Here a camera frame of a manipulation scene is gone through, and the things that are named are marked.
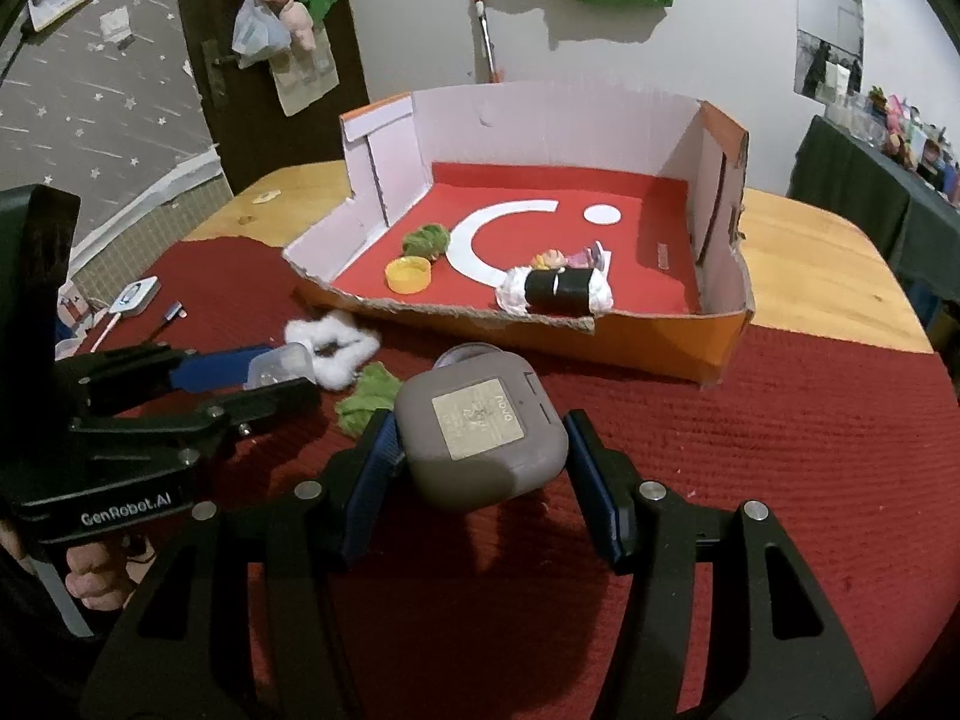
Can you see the white paper scrap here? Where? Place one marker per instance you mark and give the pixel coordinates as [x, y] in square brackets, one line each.
[116, 22]

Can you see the small white sticker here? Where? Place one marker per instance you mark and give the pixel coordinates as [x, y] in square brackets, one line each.
[266, 197]

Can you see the red knitted blanket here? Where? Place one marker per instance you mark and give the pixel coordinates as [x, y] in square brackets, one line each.
[787, 465]

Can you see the grey case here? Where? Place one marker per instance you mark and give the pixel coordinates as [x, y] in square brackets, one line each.
[480, 457]

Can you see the hanging clear plastic bag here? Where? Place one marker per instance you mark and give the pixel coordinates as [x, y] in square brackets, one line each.
[259, 34]

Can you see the orange cardboard box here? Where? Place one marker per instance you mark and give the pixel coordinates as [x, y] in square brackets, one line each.
[660, 349]

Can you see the black white sushi plush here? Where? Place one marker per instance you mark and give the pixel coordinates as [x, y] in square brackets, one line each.
[559, 289]

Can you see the white charger puck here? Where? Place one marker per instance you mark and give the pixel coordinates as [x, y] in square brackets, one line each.
[135, 296]

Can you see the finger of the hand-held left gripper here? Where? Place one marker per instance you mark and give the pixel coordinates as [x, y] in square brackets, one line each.
[217, 371]
[285, 397]

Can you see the row of shelf trinkets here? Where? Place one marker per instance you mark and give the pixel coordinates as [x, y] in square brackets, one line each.
[907, 135]

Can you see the white plush scrunchie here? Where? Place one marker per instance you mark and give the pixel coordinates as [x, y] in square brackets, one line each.
[345, 360]

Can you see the hanging paper bag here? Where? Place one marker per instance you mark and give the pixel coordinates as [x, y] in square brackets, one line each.
[304, 82]

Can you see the small toy figurine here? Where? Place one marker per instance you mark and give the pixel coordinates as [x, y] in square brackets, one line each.
[551, 259]

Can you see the round silver tin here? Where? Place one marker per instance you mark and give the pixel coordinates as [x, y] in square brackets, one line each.
[465, 354]

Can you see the green plush scrunchie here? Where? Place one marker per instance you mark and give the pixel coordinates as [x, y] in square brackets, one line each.
[367, 397]
[426, 238]

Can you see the clear plastic case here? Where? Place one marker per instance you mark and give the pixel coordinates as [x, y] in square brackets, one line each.
[281, 366]

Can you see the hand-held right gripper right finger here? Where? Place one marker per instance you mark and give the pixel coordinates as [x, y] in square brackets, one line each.
[596, 480]

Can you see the person's left hand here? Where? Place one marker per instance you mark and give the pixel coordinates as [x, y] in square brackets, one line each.
[101, 577]

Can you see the wall mirror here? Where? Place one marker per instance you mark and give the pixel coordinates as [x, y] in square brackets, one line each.
[829, 15]

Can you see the dark brown door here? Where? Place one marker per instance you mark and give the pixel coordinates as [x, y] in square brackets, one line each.
[247, 142]

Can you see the dark green tablecloth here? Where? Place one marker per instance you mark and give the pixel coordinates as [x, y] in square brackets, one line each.
[847, 172]

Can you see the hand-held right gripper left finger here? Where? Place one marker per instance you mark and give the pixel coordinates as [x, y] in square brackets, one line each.
[375, 465]

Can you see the yellow plastic cap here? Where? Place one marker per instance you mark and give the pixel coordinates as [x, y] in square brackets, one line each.
[409, 275]

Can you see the orange white stick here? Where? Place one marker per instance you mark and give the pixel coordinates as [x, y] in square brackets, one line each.
[487, 37]

